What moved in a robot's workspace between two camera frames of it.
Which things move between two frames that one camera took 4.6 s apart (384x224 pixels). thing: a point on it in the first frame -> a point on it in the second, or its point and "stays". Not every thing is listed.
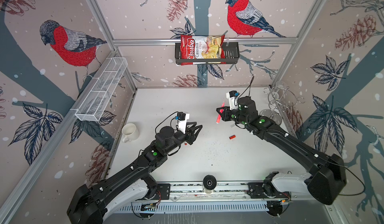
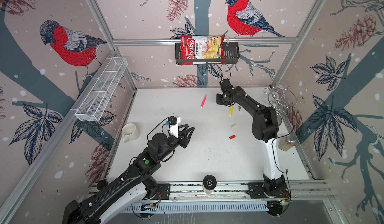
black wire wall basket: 232,53 stays
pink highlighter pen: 219,116 -> 203,101
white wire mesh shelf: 101,89 stays
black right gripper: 224,116 -> 218,102
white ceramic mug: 130,132 stays
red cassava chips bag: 200,47 stays
